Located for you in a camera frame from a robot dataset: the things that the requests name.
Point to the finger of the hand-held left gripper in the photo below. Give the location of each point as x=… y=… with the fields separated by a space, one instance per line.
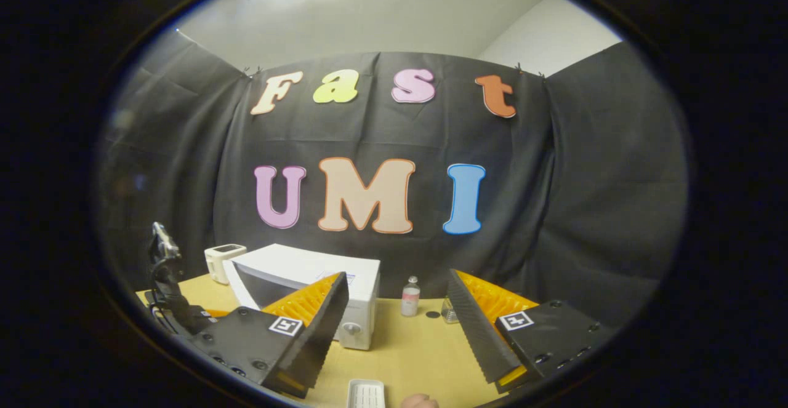
x=217 y=313

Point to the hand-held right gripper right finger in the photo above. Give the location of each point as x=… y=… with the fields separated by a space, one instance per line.
x=477 y=334

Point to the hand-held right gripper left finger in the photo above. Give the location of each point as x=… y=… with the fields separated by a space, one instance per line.
x=317 y=328

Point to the white microwave oven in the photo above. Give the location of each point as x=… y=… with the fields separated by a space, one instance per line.
x=295 y=266

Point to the clear holder cup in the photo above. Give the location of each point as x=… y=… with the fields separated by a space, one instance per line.
x=449 y=312

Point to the small white appliance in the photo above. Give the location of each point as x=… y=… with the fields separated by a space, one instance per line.
x=221 y=263

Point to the small bottle with pink label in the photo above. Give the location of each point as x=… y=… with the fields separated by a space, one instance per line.
x=410 y=300

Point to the white tray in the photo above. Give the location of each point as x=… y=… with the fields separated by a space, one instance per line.
x=366 y=394

